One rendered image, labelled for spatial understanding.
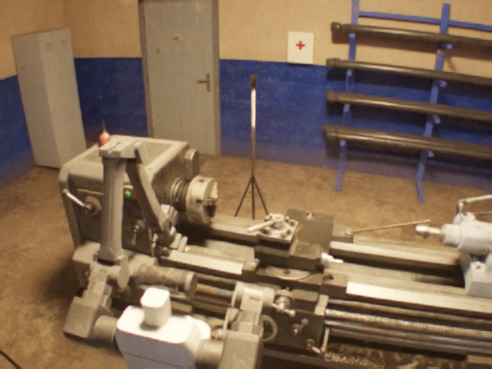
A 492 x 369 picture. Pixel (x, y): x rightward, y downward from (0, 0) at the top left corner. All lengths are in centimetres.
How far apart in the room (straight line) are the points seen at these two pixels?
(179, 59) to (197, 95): 54
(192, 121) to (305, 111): 154
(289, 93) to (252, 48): 72
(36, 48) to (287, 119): 328
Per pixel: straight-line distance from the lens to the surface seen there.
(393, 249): 241
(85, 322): 114
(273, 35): 494
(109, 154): 117
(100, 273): 121
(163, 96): 559
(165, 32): 540
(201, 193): 212
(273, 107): 511
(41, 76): 535
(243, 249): 245
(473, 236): 211
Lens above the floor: 219
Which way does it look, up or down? 27 degrees down
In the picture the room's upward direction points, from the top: straight up
